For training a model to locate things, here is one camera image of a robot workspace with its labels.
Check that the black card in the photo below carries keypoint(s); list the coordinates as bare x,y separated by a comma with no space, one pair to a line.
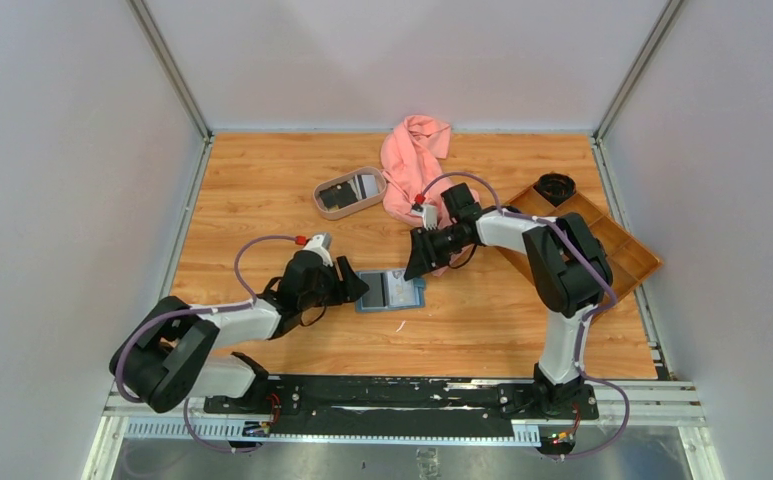
376,296
337,197

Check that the blue leather card holder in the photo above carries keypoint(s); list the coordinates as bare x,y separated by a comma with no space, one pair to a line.
420,283

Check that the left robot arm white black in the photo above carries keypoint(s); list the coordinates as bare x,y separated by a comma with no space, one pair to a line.
168,357

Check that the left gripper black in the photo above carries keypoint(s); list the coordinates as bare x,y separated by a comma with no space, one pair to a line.
354,285

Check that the pink oval tray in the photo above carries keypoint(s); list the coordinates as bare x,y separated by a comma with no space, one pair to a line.
355,208

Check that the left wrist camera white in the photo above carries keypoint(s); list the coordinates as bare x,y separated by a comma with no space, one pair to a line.
320,244

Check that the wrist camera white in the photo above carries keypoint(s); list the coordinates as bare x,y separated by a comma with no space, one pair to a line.
427,214
320,244

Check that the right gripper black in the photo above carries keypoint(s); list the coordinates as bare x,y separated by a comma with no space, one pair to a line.
424,255

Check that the black tape roll upper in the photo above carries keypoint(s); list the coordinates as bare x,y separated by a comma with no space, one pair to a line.
556,188

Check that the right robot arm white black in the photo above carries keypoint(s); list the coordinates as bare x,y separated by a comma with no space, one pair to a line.
570,272

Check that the aluminium rail frame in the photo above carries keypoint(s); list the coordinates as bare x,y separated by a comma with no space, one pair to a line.
645,429

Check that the pink cloth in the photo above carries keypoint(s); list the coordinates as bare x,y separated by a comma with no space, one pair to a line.
410,157

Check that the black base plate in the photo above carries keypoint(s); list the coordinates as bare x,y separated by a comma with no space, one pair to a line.
405,406

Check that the wooden compartment tray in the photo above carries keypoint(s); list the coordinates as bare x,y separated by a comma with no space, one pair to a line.
631,261

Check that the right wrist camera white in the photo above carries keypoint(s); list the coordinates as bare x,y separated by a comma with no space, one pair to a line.
427,214

